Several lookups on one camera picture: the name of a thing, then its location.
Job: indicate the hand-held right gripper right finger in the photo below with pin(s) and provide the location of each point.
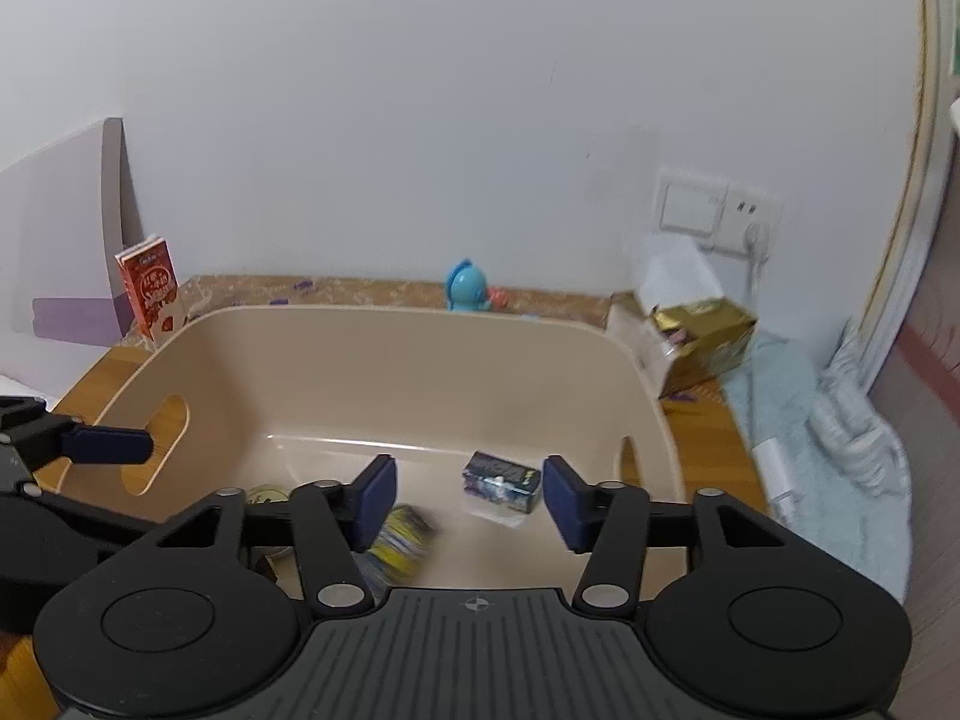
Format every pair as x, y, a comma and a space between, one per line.
566, 502

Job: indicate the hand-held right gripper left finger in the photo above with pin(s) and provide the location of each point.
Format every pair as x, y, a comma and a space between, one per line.
375, 499

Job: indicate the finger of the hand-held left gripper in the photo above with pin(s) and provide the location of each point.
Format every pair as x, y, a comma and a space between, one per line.
67, 514
112, 445

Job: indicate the yellow and blue snack packet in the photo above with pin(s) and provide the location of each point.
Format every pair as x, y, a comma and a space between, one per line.
401, 544

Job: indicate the beige plastic storage bin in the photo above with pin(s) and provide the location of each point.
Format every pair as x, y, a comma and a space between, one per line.
420, 382

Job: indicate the small dark printed box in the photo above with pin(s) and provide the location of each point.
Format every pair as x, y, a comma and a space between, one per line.
501, 481

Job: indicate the round yellow tin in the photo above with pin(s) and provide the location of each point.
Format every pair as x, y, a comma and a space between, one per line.
266, 496

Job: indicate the red and white carton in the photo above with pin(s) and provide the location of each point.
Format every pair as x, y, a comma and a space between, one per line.
154, 289

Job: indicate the purple and white board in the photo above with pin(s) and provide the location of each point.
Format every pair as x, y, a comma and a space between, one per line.
64, 240

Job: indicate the gold foil box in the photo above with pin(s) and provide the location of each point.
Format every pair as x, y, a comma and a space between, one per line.
709, 337

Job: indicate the light blue towel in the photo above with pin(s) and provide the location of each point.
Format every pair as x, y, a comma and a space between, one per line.
780, 420

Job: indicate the blue toy figure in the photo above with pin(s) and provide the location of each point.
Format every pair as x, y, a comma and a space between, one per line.
466, 286

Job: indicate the white plastic bag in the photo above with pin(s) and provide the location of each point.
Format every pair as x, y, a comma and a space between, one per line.
671, 270

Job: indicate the white ribbed cloth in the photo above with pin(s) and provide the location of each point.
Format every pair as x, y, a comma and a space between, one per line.
855, 420

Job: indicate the white wall switch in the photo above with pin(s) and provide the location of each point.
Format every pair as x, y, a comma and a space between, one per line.
690, 200

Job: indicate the white wall socket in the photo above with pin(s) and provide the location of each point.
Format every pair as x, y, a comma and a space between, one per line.
750, 214

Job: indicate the white gold-trimmed door frame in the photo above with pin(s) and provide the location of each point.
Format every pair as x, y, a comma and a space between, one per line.
911, 165

